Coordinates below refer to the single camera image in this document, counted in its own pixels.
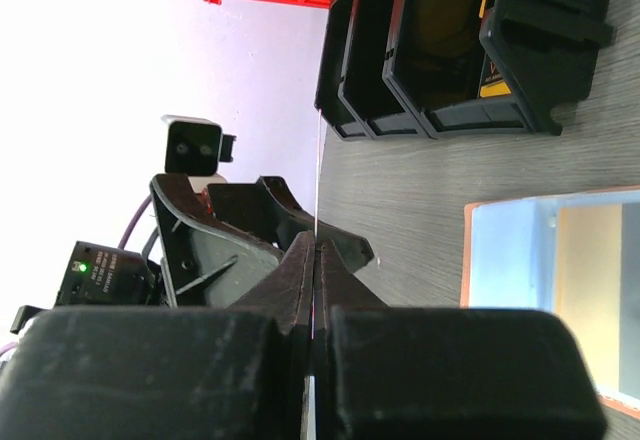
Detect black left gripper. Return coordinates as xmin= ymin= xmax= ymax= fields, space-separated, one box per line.
xmin=9 ymin=173 xmax=284 ymax=336

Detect pink leather card holder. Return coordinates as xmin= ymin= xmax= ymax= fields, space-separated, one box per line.
xmin=460 ymin=186 xmax=639 ymax=418

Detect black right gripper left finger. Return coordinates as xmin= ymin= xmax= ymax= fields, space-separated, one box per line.
xmin=1 ymin=232 xmax=315 ymax=439

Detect gold credit card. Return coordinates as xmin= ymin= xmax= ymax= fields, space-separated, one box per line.
xmin=306 ymin=110 xmax=323 ymax=440
xmin=554 ymin=204 xmax=639 ymax=397

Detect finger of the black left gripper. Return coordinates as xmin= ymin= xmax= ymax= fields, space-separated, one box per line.
xmin=207 ymin=176 xmax=374 ymax=273

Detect gold cards in tray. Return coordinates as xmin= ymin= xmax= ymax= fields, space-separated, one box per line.
xmin=478 ymin=0 xmax=511 ymax=98

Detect black three-compartment card tray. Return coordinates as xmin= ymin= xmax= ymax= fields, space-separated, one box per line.
xmin=315 ymin=0 xmax=613 ymax=140

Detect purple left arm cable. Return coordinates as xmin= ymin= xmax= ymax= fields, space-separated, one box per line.
xmin=117 ymin=192 xmax=154 ymax=251

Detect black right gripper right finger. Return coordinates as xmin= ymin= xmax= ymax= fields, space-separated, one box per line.
xmin=314 ymin=240 xmax=608 ymax=439

